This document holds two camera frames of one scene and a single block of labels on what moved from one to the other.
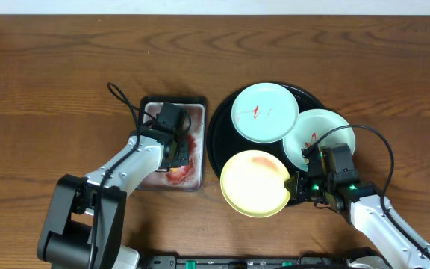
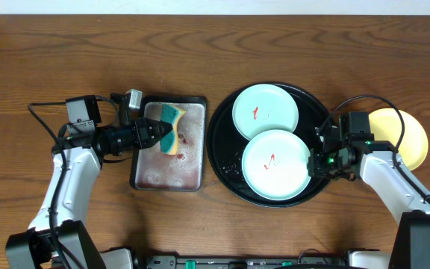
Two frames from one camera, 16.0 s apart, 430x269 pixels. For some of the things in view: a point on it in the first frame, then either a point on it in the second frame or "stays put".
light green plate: [313, 124] -> [275, 165]
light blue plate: [264, 113] stays put
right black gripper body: [310, 187] -> [328, 165]
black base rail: [313, 261] stays put
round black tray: [225, 143] stays put
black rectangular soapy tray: [183, 178] stays put
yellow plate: [252, 183] -> [386, 125]
